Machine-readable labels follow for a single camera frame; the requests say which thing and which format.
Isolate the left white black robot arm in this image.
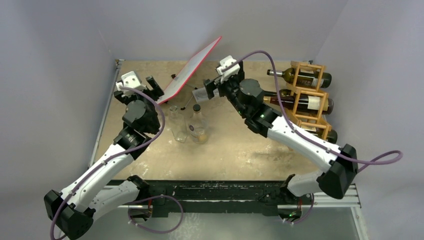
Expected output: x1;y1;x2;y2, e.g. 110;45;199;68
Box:
43;71;165;240

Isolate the clear white-label wine bottle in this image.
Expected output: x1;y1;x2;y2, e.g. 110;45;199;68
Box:
187;104;208;144

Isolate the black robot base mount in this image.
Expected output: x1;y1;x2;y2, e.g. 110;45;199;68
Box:
107;179;314;220

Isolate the pink framed whiteboard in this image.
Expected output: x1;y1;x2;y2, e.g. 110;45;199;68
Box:
156;36;222;104

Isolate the green wine bottle bottom row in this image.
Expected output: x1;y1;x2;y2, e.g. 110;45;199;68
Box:
311;128;338;144

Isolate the red wine bottle gold cap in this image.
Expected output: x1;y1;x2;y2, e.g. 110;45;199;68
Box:
263;94;334;115

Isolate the black wire whiteboard stand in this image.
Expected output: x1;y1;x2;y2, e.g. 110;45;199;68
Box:
167;74;200;109

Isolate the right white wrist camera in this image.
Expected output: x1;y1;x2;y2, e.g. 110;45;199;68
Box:
216;55;240;84

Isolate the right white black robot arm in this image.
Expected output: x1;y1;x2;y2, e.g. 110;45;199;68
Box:
203;63;358;204

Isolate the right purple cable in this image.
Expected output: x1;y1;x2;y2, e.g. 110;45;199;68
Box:
221;50;404;226

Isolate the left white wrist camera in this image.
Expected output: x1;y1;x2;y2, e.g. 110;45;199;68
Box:
115;71;147;96

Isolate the empty clear glass bottle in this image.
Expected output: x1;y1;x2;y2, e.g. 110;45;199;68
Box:
168;105;188;143

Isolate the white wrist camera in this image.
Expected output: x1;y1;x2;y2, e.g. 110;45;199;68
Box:
216;55;240;84
115;71;147;96

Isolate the wooden wine rack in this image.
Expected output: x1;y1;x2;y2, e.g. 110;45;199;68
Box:
280;61;334;141

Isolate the aluminium table edge rail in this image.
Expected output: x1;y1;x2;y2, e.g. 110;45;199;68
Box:
87;59;125;168

